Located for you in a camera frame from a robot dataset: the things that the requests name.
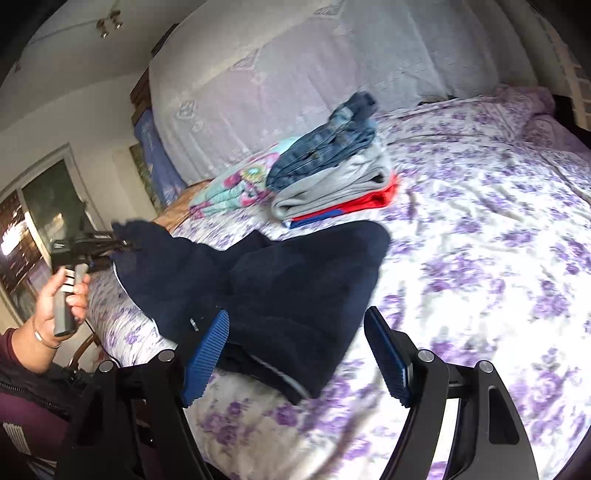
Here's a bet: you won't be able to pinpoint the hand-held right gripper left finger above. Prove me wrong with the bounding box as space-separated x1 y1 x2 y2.
55 309 230 480

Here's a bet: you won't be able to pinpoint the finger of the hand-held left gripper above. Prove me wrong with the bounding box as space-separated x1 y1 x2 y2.
92 231 134 252

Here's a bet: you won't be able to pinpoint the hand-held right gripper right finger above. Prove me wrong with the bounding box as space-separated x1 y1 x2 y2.
363 307 540 480

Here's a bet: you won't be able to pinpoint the navy blue pants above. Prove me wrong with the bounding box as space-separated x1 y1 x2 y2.
112 219 392 401

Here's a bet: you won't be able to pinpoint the person's left forearm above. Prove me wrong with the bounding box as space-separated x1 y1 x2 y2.
0 318 63 374

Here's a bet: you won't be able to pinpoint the person's left hand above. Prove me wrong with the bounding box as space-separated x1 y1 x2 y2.
28 267 92 354

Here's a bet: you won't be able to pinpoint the metal-framed window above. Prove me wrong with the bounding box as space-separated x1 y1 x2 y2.
0 144 100 324

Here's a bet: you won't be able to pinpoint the brown pillow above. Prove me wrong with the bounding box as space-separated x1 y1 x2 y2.
154 180 215 232

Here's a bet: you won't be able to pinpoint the wooden chair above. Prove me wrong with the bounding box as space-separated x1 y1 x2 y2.
69 332 105 370

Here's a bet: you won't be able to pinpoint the blue printed cloth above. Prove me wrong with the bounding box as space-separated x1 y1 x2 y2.
133 108 188 208

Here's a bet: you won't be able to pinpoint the folded teal pink floral blanket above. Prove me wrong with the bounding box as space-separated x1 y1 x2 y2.
189 136 296 220

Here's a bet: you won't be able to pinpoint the purple floral bedspread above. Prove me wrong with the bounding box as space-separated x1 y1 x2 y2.
85 83 591 480

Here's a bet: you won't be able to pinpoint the dark wooden furniture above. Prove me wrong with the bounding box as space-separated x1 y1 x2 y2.
129 23 178 125

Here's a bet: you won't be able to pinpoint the folded red garment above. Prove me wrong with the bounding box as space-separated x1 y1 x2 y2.
283 173 400 229

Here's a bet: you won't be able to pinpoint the person's maroon clothing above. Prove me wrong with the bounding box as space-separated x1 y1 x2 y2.
0 360 98 480

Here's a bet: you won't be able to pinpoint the ceiling lamp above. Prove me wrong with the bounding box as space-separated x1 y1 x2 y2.
95 9 123 38

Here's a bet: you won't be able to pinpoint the folded blue jeans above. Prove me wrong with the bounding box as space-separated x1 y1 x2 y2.
265 91 382 192

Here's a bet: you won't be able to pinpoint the white lace cloth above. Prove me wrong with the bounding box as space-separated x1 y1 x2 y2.
148 0 546 185

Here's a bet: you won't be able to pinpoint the silver bracelet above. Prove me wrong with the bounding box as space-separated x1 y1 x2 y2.
31 318 63 350

